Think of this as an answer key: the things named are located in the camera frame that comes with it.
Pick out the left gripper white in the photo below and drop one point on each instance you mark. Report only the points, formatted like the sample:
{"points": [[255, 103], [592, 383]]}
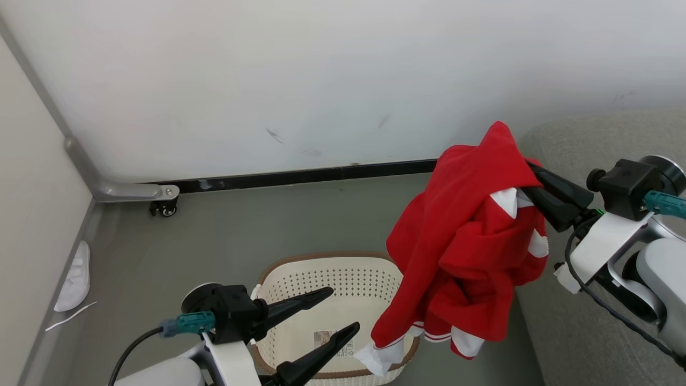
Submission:
{"points": [[233, 364]]}

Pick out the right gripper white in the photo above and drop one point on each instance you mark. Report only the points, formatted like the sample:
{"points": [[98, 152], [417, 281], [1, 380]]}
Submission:
{"points": [[600, 246]]}

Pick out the red and white garment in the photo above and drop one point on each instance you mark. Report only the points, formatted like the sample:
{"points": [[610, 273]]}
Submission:
{"points": [[471, 241]]}

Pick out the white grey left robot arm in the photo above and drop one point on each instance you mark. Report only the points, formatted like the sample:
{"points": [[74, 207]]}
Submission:
{"points": [[161, 375]]}

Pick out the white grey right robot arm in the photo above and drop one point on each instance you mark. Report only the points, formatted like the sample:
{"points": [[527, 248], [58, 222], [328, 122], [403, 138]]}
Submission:
{"points": [[664, 268]]}

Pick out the grey fabric sofa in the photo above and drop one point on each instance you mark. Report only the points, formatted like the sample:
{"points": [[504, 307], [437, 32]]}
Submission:
{"points": [[589, 134]]}

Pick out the paper label sticker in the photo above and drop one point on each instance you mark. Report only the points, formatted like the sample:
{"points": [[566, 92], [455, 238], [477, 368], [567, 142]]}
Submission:
{"points": [[327, 340]]}

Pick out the cream perforated laundry basket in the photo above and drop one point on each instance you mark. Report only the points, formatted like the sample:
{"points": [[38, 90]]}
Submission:
{"points": [[332, 279]]}

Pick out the black baseboard strip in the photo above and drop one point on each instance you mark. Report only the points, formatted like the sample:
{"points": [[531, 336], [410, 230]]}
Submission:
{"points": [[321, 174]]}

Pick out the small black caster wheel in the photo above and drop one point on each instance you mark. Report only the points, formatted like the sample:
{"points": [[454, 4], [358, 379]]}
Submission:
{"points": [[166, 209]]}

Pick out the white shoelace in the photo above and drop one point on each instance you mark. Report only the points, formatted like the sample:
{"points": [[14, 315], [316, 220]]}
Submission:
{"points": [[69, 317]]}

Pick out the off-white partition panel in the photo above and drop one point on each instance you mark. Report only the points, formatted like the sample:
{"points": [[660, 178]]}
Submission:
{"points": [[27, 214]]}

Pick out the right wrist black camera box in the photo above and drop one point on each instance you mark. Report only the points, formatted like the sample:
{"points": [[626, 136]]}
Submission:
{"points": [[624, 187]]}

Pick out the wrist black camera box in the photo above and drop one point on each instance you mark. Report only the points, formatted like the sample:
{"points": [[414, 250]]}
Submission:
{"points": [[236, 313], [624, 187]]}

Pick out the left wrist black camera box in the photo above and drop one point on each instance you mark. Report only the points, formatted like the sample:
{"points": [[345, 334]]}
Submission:
{"points": [[236, 313]]}

